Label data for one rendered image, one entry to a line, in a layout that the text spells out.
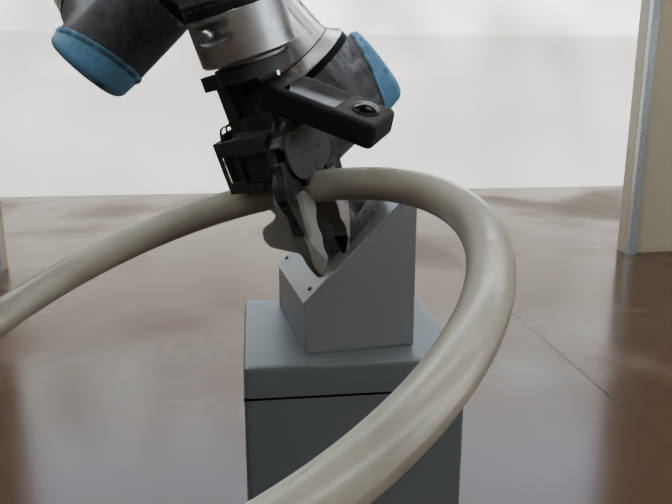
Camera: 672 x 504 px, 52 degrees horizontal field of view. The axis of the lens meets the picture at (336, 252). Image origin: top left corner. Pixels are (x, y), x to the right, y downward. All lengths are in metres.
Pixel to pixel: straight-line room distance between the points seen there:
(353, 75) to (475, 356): 0.93
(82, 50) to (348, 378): 0.74
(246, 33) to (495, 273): 0.32
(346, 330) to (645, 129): 4.82
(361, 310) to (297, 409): 0.21
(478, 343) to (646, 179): 5.70
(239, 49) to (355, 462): 0.40
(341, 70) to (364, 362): 0.51
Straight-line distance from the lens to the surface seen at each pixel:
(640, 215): 6.07
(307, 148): 0.65
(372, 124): 0.59
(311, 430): 1.28
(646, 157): 6.01
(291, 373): 1.23
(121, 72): 0.75
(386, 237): 1.25
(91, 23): 0.75
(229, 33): 0.61
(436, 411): 0.33
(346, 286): 1.25
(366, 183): 0.61
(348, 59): 1.24
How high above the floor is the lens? 1.33
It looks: 14 degrees down
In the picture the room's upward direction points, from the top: straight up
